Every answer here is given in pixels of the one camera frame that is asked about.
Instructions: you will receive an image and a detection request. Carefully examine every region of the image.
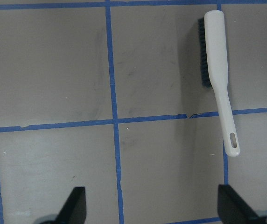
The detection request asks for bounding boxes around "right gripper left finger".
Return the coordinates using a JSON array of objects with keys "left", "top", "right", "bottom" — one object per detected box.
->
[{"left": 54, "top": 187, "right": 87, "bottom": 224}]

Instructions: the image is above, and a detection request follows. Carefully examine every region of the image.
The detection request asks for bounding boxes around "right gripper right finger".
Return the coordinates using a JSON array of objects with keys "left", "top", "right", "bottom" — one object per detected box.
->
[{"left": 218, "top": 184, "right": 262, "bottom": 224}]

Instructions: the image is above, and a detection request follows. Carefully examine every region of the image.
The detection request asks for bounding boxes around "white hand brush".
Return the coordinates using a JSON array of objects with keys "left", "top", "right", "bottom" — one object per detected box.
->
[{"left": 198, "top": 10, "right": 240, "bottom": 157}]

